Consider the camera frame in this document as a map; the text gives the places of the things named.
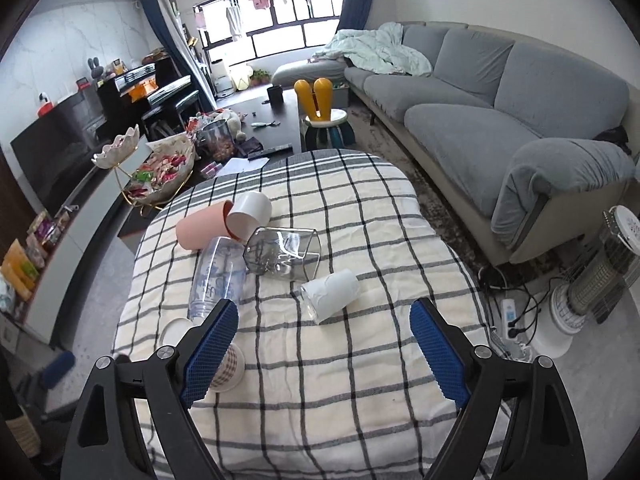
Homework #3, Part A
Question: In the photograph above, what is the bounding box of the dark coffee table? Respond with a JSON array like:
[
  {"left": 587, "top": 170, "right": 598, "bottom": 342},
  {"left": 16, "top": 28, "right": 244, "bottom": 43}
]
[{"left": 192, "top": 89, "right": 302, "bottom": 181}]

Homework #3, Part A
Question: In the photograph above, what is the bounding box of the yellow rabbit ear stool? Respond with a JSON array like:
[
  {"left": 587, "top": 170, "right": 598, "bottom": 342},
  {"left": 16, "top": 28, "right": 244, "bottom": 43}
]
[{"left": 294, "top": 78, "right": 355, "bottom": 150}]

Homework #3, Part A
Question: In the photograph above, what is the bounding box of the plaid paper cup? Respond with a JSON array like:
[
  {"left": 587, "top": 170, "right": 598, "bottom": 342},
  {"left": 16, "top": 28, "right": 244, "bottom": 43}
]
[{"left": 160, "top": 317, "right": 246, "bottom": 393}]

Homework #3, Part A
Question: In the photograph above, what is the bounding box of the electric cage heater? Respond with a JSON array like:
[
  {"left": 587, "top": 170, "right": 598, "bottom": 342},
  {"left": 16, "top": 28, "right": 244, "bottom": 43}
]
[{"left": 529, "top": 206, "right": 640, "bottom": 360}]

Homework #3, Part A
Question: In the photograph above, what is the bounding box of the two-tier shell snack tray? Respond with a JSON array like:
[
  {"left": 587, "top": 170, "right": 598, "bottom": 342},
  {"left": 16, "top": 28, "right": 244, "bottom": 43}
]
[{"left": 91, "top": 126, "right": 197, "bottom": 206}]

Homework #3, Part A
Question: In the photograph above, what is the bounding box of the light green blanket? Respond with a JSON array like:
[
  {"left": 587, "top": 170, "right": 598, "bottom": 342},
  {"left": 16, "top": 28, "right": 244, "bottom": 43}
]
[{"left": 313, "top": 24, "right": 433, "bottom": 77}]

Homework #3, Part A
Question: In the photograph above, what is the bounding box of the white power strip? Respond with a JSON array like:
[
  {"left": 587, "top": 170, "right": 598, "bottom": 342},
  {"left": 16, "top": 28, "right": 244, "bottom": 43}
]
[{"left": 501, "top": 298, "right": 518, "bottom": 341}]

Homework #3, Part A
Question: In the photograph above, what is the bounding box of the black piano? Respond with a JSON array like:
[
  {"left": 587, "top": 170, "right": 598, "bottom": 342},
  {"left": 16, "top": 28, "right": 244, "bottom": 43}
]
[{"left": 95, "top": 56, "right": 200, "bottom": 142}]

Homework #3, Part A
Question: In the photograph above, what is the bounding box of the grey sectional sofa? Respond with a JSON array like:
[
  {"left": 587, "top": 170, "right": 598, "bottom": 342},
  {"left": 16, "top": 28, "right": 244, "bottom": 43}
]
[{"left": 271, "top": 22, "right": 637, "bottom": 267}]

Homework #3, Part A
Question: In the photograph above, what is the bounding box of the blue curtain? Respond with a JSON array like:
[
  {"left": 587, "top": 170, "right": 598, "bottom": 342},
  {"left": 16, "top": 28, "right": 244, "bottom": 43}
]
[{"left": 137, "top": 0, "right": 207, "bottom": 136}]

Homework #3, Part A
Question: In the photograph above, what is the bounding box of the white ribbed cup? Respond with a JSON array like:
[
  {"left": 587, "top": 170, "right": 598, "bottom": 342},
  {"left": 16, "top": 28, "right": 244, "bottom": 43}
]
[{"left": 300, "top": 268, "right": 361, "bottom": 323}]

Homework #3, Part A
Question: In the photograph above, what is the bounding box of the clear snack jar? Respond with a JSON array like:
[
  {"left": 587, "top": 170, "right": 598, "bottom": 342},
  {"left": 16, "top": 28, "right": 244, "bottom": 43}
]
[{"left": 201, "top": 120, "right": 235, "bottom": 159}]

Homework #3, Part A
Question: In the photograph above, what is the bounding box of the clear printed tall glass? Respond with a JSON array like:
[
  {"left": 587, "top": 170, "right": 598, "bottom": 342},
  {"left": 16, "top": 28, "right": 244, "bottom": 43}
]
[{"left": 188, "top": 235, "right": 248, "bottom": 322}]

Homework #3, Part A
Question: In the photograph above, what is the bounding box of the checkered white blanket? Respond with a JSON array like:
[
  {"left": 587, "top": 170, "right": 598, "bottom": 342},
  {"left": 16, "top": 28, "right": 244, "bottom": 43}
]
[{"left": 110, "top": 149, "right": 513, "bottom": 480}]

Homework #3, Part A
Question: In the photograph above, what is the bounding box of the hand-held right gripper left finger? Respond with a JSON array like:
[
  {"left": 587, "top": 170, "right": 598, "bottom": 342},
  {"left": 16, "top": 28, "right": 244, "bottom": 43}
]
[{"left": 60, "top": 298, "right": 240, "bottom": 480}]

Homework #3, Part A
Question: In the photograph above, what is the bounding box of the clear hexagonal glass cup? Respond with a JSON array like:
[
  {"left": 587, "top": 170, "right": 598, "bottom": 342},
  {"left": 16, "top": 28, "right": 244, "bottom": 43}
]
[{"left": 242, "top": 227, "right": 320, "bottom": 281}]

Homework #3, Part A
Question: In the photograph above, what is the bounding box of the white plastic cup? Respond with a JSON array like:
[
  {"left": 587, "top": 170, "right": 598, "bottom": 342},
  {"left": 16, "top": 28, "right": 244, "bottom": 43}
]
[{"left": 226, "top": 192, "right": 273, "bottom": 241}]

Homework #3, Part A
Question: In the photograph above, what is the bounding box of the black television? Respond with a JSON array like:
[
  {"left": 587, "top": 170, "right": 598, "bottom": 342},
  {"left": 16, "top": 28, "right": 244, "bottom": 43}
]
[{"left": 10, "top": 89, "right": 112, "bottom": 216}]

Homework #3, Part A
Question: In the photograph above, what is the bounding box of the grey tv cabinet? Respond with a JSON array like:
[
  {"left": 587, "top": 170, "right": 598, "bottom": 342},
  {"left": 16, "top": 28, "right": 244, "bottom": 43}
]
[{"left": 22, "top": 165, "right": 151, "bottom": 346}]

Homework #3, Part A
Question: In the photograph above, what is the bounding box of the pink plastic cup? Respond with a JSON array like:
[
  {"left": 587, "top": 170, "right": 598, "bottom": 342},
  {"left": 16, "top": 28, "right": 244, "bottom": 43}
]
[{"left": 175, "top": 200, "right": 235, "bottom": 252}]

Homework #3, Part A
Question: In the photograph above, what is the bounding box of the white paper sheet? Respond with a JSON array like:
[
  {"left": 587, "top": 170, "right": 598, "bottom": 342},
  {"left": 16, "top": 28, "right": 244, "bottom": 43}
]
[{"left": 215, "top": 157, "right": 270, "bottom": 178}]

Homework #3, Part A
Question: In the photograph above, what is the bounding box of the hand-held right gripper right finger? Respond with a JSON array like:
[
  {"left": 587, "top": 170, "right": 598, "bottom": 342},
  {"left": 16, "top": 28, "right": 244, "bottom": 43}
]
[{"left": 409, "top": 297, "right": 587, "bottom": 480}]

